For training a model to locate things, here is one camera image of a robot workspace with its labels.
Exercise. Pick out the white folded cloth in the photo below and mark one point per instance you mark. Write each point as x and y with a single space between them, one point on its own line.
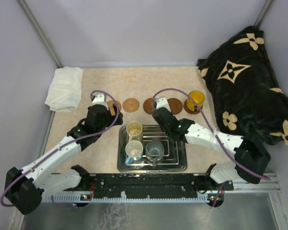
65 90

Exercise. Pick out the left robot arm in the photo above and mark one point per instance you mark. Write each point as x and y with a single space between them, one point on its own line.
26 187

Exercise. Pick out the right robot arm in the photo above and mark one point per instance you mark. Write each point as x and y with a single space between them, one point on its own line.
248 158

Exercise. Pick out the black floral blanket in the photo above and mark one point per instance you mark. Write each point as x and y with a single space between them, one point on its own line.
246 95

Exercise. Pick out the grey cup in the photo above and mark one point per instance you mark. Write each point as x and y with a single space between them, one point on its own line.
154 151

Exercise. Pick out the cream yellow cup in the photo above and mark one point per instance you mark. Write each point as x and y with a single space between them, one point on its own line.
135 131

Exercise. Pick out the woven coaster smooth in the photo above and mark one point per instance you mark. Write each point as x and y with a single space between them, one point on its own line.
131 105

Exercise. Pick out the dark wooden coaster front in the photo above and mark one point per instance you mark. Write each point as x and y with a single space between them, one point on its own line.
175 105

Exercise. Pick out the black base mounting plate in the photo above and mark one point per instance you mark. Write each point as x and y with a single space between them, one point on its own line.
157 185

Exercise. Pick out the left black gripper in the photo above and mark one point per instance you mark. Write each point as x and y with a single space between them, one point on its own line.
112 118

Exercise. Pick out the dark wooden coaster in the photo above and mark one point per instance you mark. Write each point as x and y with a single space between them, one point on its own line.
189 110
175 105
149 105

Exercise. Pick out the dark wooden coaster back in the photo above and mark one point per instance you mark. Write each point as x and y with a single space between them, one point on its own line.
149 105

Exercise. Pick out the woven coaster frilled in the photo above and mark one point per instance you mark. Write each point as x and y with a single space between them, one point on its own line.
111 104

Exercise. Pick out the white cup blue handle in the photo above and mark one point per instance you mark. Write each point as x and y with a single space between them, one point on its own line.
134 151

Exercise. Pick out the metal tray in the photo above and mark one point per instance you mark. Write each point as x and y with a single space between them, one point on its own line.
174 158

